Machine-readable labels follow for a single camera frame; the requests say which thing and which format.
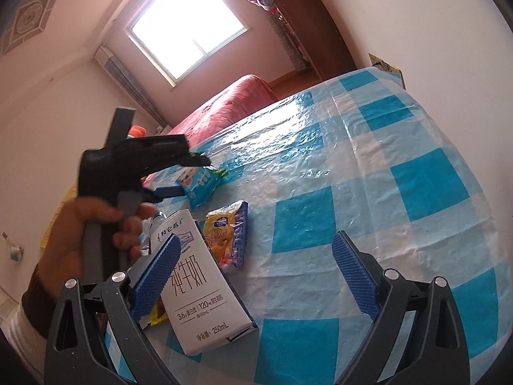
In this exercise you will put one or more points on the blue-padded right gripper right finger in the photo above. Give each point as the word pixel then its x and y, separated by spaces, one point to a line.
pixel 436 350

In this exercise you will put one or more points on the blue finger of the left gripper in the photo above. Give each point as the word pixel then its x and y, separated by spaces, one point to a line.
pixel 169 192

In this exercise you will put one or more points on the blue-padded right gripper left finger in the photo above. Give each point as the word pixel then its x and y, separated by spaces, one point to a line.
pixel 95 336

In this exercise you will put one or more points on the blue white snack packet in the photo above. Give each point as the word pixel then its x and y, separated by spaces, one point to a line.
pixel 199 183

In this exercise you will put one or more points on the white milk carton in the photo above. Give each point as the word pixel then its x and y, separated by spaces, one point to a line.
pixel 204 310

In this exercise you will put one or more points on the forearm in brown sleeve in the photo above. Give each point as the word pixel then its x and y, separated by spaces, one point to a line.
pixel 24 336

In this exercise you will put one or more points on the person's left hand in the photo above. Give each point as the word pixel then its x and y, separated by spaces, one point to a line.
pixel 63 256

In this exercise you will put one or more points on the rolled colourful quilt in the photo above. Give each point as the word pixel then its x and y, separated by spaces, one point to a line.
pixel 136 131

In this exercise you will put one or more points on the yellow blue snack packet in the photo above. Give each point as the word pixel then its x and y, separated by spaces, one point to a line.
pixel 226 232

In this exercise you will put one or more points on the grey checked curtain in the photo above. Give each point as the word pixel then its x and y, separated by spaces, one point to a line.
pixel 285 38
pixel 125 79

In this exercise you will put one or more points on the pink love-you bedspread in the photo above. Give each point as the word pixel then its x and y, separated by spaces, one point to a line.
pixel 242 98

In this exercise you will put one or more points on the bright window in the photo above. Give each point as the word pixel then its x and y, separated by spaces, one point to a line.
pixel 177 36

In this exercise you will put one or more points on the blue checkered tablecloth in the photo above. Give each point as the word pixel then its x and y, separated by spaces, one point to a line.
pixel 356 153

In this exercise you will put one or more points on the brown wooden cabinet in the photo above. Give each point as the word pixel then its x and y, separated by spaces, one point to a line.
pixel 318 37

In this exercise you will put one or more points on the right grey checked curtain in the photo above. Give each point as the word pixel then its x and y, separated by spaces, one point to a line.
pixel 285 38

